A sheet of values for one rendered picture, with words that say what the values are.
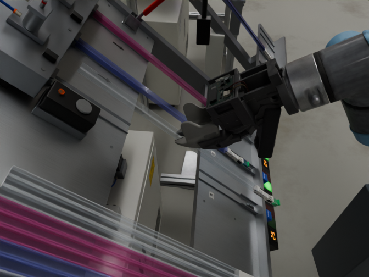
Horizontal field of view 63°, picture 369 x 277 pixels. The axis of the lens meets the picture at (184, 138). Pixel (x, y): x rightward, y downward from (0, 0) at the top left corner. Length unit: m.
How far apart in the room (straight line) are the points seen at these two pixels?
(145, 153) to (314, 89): 0.64
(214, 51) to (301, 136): 1.02
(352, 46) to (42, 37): 0.41
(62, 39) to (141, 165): 0.53
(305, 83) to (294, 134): 1.54
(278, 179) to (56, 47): 1.43
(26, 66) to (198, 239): 0.39
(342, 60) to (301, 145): 1.50
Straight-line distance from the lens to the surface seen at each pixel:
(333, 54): 0.45
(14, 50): 0.45
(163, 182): 1.27
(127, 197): 0.88
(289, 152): 1.86
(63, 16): 0.54
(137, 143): 1.00
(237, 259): 0.65
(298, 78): 0.44
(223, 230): 0.64
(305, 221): 1.63
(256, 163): 0.82
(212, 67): 1.15
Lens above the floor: 1.37
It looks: 48 degrees down
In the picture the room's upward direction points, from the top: straight up
